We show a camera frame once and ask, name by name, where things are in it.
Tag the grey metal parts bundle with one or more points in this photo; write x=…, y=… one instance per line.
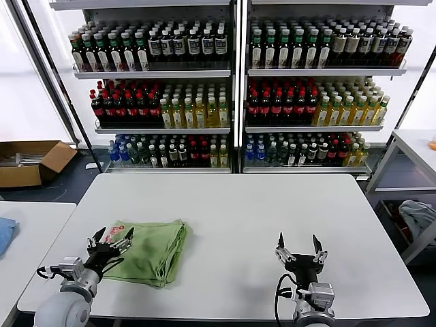
x=27, y=158

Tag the blue folded cloth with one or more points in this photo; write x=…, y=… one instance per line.
x=7, y=235

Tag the green-tinted clear bottle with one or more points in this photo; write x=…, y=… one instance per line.
x=143, y=156
x=271, y=154
x=134, y=155
x=282, y=154

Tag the brown cardboard box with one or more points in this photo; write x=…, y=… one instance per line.
x=54, y=160

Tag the light green t-shirt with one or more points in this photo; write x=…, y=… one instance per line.
x=153, y=248

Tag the grey metal shelf rack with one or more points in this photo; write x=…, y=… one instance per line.
x=153, y=74
x=323, y=72

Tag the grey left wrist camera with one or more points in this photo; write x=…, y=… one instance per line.
x=71, y=267

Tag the dark bottle grey label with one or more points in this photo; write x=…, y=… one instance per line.
x=366, y=43
x=379, y=43
x=391, y=43
x=404, y=43

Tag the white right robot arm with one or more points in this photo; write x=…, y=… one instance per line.
x=313, y=318

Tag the small yellow juice bottle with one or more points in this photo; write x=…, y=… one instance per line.
x=213, y=157
x=354, y=155
x=364, y=155
x=223, y=157

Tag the white table grey frame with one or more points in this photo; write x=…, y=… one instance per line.
x=415, y=143

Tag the blue water bottle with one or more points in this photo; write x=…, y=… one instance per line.
x=114, y=153
x=124, y=154
x=249, y=153
x=260, y=153

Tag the small white side table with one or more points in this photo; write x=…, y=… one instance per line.
x=34, y=231

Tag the dark bottle beige label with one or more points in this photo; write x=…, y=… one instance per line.
x=339, y=44
x=352, y=44

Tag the plastic cup orange contents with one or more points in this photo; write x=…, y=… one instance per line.
x=433, y=144

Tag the black slanted frame pole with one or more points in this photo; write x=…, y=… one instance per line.
x=403, y=112
x=67, y=102

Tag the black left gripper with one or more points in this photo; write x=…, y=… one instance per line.
x=102, y=255

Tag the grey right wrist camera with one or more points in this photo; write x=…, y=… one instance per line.
x=322, y=293

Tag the grey-blue crumpled cloth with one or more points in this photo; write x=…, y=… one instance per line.
x=417, y=214

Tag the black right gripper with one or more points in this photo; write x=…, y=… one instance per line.
x=304, y=265

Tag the black bottle white label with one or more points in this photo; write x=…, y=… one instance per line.
x=154, y=46
x=193, y=44
x=167, y=45
x=220, y=44
x=207, y=44
x=179, y=45

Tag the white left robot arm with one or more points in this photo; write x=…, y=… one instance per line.
x=61, y=310

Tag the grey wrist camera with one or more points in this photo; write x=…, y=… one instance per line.
x=71, y=267
x=322, y=293

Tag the small red-cap cola bottle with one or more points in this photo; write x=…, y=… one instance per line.
x=204, y=155
x=194, y=155
x=332, y=151
x=342, y=151

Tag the white paper scrap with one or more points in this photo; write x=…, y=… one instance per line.
x=90, y=166

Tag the small dark white-cap bottle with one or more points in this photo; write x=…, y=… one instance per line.
x=323, y=153
x=312, y=153
x=173, y=156
x=302, y=155
x=153, y=157
x=182, y=156
x=163, y=157
x=292, y=155

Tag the green-cap dark tea bottle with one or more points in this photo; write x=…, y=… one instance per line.
x=283, y=51
x=141, y=56
x=297, y=51
x=116, y=56
x=103, y=56
x=91, y=56
x=128, y=56
x=270, y=51
x=79, y=56
x=311, y=51
x=324, y=51
x=256, y=51

